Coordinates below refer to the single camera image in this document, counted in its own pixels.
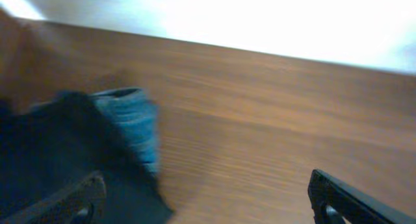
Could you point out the black pants with red waistband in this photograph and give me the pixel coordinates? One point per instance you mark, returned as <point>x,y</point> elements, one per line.
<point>61,143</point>

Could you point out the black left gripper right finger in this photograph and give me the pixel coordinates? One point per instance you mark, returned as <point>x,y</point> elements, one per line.
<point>334,201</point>

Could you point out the blue denim jeans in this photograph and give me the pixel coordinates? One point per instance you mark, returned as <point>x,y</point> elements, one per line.
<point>132,110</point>

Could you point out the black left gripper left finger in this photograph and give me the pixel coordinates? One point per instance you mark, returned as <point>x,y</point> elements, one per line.
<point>80,202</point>

